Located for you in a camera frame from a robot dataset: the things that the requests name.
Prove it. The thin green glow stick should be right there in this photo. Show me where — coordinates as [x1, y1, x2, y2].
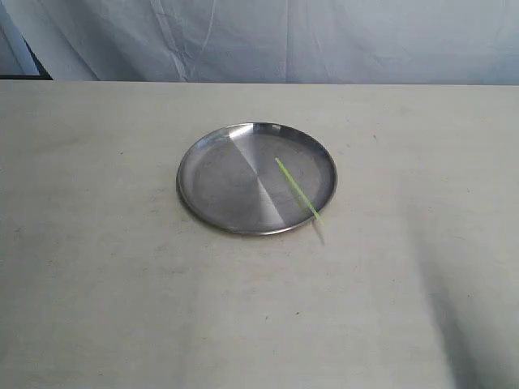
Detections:
[275, 157, 324, 224]

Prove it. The white backdrop cloth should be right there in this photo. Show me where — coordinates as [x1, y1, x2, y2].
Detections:
[1, 1, 518, 85]

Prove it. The round silver metal plate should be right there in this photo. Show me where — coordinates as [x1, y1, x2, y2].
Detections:
[176, 122, 338, 236]

